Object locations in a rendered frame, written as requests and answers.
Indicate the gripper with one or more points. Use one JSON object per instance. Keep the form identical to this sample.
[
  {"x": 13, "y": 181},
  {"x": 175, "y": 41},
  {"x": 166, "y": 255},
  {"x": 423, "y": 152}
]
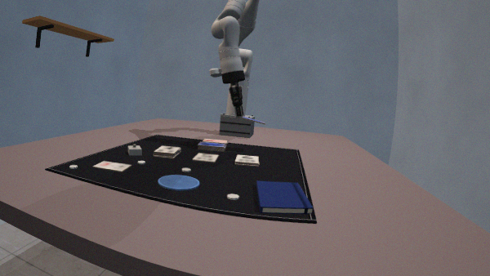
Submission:
[{"x": 233, "y": 77}]

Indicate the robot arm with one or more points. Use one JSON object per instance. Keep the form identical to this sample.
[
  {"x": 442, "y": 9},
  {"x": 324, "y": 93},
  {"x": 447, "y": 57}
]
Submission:
[{"x": 233, "y": 38}]

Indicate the red-print card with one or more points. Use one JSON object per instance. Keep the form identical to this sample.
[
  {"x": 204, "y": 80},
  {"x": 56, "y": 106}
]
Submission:
[{"x": 215, "y": 140}]

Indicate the blue-backed card stack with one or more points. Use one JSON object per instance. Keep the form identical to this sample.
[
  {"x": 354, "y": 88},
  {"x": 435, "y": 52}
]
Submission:
[{"x": 211, "y": 147}]

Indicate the low black-print card pile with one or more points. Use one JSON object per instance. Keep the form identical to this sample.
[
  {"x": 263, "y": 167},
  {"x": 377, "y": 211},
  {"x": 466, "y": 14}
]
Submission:
[{"x": 247, "y": 160}]

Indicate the single black-print card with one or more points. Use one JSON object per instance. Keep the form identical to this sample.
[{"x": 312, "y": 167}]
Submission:
[{"x": 205, "y": 157}]

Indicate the thick black-print card pile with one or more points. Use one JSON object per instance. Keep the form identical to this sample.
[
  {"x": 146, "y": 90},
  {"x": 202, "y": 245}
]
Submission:
[{"x": 167, "y": 151}]

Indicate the red and black print card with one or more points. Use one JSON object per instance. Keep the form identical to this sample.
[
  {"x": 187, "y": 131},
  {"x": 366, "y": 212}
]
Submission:
[{"x": 112, "y": 166}]

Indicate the black mat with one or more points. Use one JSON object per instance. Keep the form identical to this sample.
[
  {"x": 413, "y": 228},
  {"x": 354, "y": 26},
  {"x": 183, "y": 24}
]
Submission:
[{"x": 229, "y": 180}]

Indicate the white chip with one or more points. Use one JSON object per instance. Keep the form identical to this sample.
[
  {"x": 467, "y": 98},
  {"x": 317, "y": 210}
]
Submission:
[
  {"x": 141, "y": 162},
  {"x": 73, "y": 167},
  {"x": 186, "y": 169},
  {"x": 232, "y": 196}
]

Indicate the blue disc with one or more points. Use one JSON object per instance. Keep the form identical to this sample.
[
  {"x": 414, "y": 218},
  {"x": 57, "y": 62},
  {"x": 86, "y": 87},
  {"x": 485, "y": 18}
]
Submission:
[{"x": 178, "y": 182}]

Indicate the blue book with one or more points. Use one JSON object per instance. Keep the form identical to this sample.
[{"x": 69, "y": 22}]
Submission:
[{"x": 281, "y": 195}]

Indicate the small white button box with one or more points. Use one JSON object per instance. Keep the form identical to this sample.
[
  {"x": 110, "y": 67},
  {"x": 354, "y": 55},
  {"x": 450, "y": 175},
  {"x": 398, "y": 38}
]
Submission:
[{"x": 134, "y": 150}]

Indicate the mauve pink table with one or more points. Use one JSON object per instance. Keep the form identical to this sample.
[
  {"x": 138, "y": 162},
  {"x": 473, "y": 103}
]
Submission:
[{"x": 383, "y": 237}]

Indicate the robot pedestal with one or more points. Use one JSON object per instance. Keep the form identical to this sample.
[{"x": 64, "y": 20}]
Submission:
[{"x": 235, "y": 128}]

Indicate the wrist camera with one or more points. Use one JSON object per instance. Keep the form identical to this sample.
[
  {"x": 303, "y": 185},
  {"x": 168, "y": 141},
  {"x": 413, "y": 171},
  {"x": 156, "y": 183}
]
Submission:
[{"x": 215, "y": 71}]

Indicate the wooden wall shelf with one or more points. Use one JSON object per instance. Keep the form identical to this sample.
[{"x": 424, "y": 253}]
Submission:
[{"x": 65, "y": 28}]

